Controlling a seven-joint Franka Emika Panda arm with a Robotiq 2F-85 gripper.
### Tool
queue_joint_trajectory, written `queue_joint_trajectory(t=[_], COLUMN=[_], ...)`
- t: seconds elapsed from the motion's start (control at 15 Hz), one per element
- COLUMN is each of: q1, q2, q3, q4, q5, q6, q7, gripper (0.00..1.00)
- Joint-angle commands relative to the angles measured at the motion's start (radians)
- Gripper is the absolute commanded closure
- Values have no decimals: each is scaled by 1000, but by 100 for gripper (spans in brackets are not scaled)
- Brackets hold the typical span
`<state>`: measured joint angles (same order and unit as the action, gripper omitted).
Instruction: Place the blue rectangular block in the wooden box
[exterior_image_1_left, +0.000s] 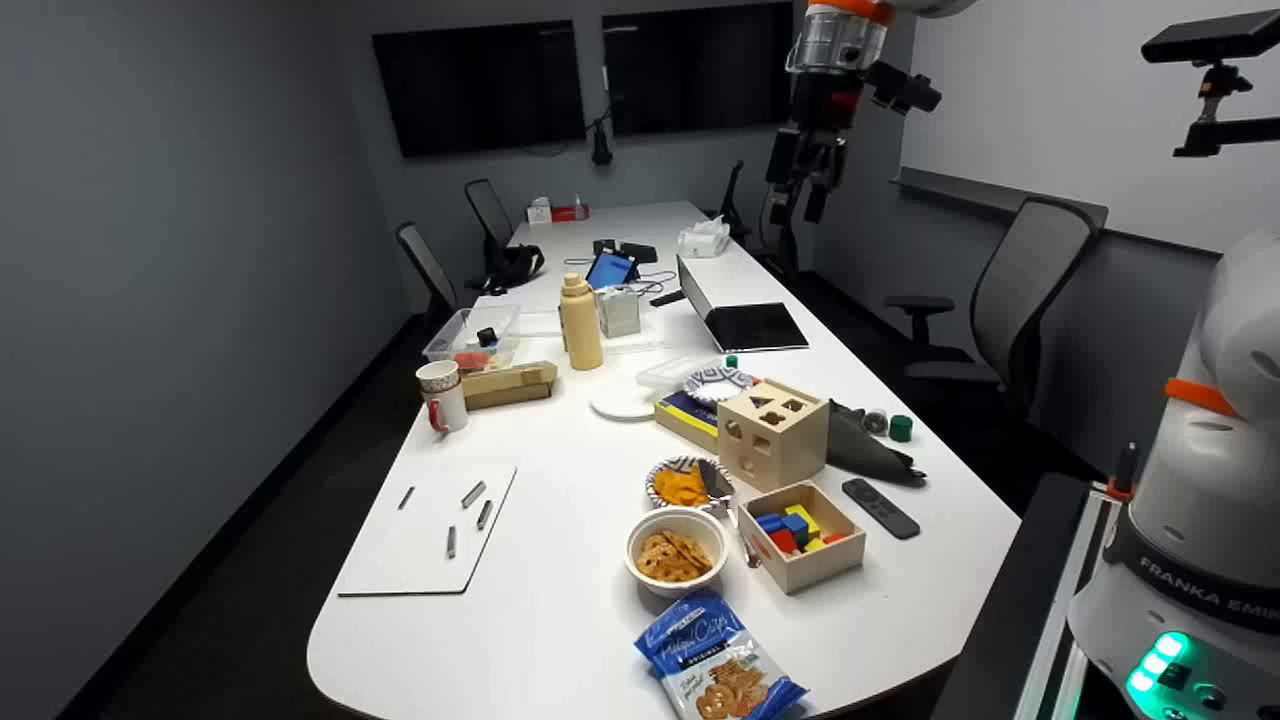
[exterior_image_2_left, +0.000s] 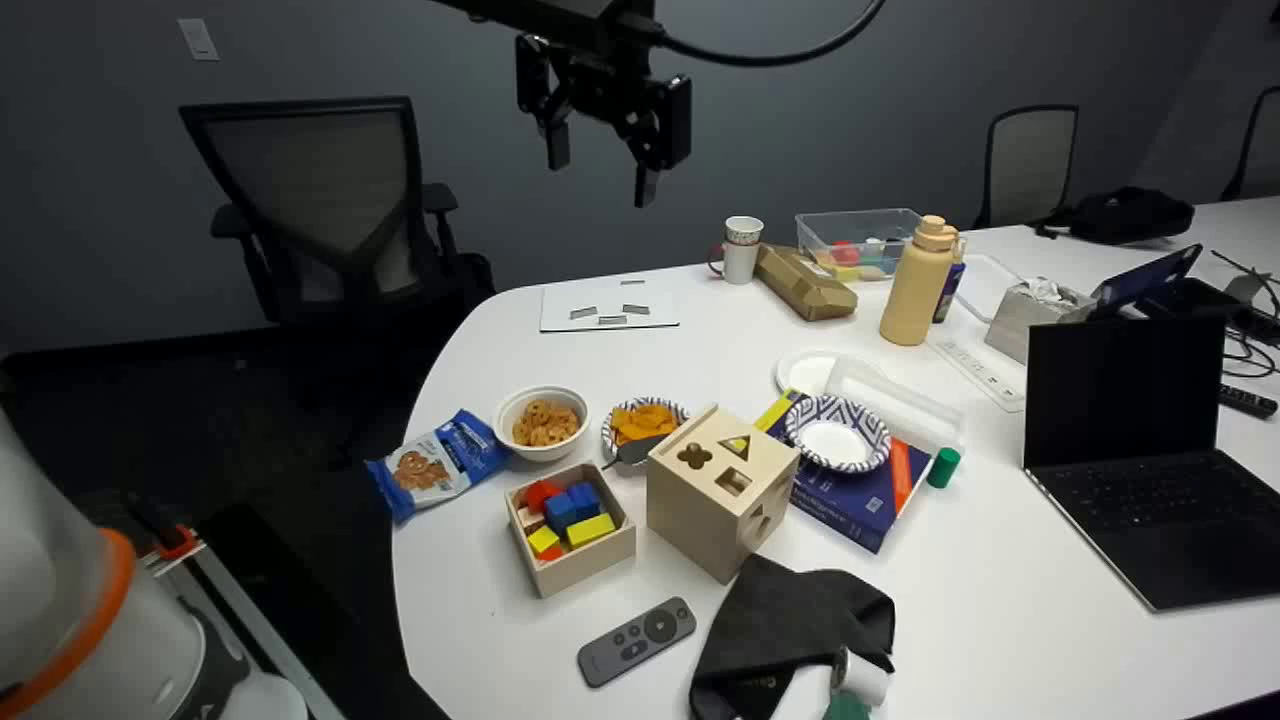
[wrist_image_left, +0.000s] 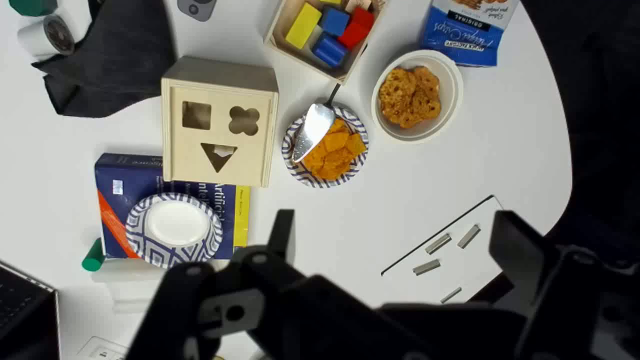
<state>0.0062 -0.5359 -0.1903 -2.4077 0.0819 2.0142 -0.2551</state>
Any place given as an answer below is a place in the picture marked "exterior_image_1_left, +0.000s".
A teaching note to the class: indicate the black camera on mount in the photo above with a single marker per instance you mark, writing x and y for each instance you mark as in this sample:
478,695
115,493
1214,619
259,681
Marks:
1219,44

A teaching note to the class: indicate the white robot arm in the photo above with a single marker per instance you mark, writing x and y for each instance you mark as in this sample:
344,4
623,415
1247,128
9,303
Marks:
1173,593

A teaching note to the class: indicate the left wall monitor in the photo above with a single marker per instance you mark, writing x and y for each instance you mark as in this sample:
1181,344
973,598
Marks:
481,88

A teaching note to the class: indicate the black cloth bundle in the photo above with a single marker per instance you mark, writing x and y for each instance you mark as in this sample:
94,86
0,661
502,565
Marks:
856,445

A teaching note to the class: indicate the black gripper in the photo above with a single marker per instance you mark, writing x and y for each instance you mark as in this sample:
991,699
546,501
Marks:
803,160

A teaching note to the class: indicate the white jar red label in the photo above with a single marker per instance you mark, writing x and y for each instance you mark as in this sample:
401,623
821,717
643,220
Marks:
443,392

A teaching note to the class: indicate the black office chair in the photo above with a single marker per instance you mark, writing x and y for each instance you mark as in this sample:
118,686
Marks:
484,205
425,266

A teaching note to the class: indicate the black laptop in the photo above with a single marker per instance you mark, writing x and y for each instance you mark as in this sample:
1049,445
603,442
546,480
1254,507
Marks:
752,325

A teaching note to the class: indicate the black bag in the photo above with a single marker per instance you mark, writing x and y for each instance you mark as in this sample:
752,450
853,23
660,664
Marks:
511,266

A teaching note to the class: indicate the yellow blue book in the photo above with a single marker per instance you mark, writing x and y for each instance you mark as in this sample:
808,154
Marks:
690,426

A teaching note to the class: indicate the wooden block holder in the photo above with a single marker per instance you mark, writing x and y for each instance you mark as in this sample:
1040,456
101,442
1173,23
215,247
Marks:
511,387

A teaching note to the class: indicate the right wall monitor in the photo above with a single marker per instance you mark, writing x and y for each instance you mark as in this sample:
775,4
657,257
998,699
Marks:
696,71

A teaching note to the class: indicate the grey office chair right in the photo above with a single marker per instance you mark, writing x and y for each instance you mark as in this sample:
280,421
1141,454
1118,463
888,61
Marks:
1021,279

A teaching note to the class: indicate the office chair far right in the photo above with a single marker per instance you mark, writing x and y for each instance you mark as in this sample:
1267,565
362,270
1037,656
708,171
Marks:
728,213

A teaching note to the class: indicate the white box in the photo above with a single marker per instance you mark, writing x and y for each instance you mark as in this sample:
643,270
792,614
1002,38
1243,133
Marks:
722,280

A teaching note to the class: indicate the wooden tray box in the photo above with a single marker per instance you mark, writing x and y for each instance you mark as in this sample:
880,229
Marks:
833,541

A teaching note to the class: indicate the bowl of orange snacks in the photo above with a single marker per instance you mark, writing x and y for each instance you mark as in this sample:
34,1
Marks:
690,480

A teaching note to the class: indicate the black remote control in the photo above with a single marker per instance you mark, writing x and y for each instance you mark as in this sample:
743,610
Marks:
880,510

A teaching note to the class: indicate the green cup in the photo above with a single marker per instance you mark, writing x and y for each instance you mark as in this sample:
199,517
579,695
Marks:
903,430

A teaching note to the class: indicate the white round plate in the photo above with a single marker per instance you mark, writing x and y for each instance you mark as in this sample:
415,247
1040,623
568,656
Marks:
624,406

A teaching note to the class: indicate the tan squeeze bottle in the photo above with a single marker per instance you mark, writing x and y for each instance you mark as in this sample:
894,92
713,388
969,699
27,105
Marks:
581,323

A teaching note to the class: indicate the blue snack bag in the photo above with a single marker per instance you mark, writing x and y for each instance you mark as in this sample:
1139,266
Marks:
708,664

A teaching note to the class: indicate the blue patterned bowl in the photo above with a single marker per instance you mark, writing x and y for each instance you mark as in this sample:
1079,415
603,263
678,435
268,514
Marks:
708,387

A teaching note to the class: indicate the wooden shape sorter cube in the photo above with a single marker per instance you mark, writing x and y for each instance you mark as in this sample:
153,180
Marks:
775,435

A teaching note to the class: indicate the blue rectangular block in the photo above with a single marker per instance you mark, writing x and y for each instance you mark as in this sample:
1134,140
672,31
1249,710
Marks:
780,520

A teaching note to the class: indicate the white bowl of pretzels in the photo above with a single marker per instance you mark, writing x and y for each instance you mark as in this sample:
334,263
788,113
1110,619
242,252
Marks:
678,549

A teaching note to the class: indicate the wall monitor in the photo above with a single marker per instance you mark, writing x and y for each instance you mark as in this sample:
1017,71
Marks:
481,88
696,71

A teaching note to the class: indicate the black office chair left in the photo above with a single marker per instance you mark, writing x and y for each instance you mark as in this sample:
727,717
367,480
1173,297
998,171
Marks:
425,266

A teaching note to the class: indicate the black office chair far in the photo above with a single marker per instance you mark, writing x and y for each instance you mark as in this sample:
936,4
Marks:
484,205

